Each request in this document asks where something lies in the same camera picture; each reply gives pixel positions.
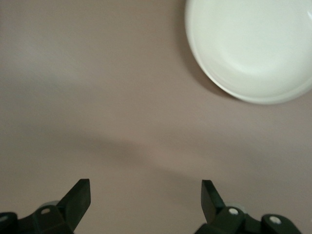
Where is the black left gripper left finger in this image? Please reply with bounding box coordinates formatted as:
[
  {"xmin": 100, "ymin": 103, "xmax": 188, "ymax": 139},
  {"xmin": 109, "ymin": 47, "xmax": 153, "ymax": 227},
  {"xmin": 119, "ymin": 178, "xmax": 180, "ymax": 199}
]
[{"xmin": 0, "ymin": 178, "xmax": 92, "ymax": 234}]

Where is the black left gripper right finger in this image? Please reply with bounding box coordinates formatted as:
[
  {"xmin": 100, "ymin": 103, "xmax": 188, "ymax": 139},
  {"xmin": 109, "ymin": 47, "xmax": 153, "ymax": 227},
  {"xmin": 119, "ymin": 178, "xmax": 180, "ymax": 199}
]
[{"xmin": 195, "ymin": 179, "xmax": 303, "ymax": 234}]

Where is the brown table cover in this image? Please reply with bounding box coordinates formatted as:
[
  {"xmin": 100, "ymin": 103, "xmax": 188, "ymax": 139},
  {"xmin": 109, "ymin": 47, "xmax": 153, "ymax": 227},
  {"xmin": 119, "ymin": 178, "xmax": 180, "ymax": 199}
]
[{"xmin": 0, "ymin": 0, "xmax": 312, "ymax": 234}]

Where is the cream plate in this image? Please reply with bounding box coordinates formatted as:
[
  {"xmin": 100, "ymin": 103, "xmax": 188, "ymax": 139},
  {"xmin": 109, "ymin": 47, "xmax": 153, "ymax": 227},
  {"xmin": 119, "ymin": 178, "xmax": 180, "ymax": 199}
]
[{"xmin": 184, "ymin": 0, "xmax": 312, "ymax": 105}]

